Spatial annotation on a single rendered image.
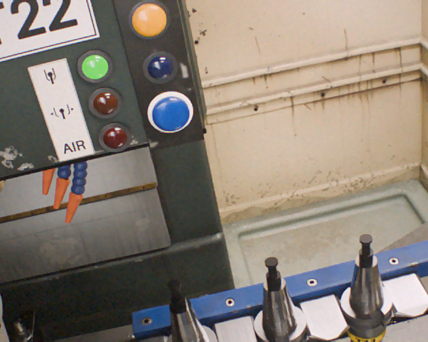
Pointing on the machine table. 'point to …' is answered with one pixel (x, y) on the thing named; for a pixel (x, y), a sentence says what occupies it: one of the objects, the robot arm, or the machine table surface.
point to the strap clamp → (32, 320)
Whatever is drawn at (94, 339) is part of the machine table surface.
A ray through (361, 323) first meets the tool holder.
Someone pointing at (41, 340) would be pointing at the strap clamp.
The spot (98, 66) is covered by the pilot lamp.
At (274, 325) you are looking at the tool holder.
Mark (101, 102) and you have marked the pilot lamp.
